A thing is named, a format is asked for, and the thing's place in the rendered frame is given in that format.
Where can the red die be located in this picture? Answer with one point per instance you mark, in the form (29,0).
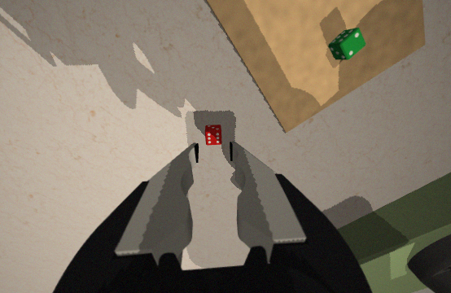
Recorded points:
(213,134)

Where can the tan flat mat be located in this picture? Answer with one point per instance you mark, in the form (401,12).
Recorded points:
(284,45)

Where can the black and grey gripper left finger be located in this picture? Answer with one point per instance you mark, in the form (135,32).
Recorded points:
(154,219)

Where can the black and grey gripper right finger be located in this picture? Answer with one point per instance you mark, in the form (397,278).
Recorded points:
(274,214)

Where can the green die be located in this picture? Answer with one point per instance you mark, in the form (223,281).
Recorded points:
(347,44)

